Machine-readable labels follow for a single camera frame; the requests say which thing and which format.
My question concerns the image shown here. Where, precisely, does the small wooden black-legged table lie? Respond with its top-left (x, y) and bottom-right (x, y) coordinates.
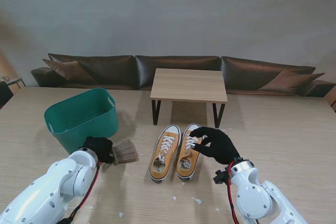
top-left (150, 68), bottom-right (228, 129)

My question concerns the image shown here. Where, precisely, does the green plastic basket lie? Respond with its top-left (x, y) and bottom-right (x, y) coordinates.
top-left (44, 88), bottom-right (119, 154)

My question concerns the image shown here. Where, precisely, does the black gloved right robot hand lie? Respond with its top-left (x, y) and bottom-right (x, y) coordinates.
top-left (188, 126), bottom-right (241, 165)

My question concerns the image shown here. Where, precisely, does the dark brown leather sofa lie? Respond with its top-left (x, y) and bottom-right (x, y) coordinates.
top-left (30, 52), bottom-right (336, 98)

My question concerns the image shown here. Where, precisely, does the red black arm cable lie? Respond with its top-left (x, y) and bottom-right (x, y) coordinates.
top-left (59, 166), bottom-right (102, 224)
top-left (226, 162), bottom-right (241, 224)

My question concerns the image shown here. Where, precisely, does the small background side table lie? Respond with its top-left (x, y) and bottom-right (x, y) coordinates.
top-left (0, 76), bottom-right (27, 90)

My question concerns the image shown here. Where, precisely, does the light wooden furniture piece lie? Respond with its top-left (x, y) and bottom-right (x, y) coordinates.
top-left (324, 87), bottom-right (336, 112)

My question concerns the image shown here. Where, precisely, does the red black left arm cable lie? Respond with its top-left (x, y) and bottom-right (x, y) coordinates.
top-left (59, 166), bottom-right (102, 224)

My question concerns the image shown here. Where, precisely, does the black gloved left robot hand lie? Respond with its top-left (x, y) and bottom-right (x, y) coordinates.
top-left (83, 136), bottom-right (114, 164)

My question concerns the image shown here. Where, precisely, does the brown bristle shoe brush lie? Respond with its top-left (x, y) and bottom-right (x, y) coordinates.
top-left (101, 139), bottom-right (140, 169)

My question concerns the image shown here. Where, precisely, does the yellow canvas sneaker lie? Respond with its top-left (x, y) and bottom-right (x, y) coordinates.
top-left (175, 123), bottom-right (205, 183)
top-left (149, 124), bottom-right (182, 182)

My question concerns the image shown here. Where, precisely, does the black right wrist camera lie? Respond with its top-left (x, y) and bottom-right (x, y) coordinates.
top-left (213, 170), bottom-right (229, 185)

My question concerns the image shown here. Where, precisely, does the red black right arm cable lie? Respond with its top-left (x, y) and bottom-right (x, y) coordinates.
top-left (226, 162), bottom-right (241, 224)

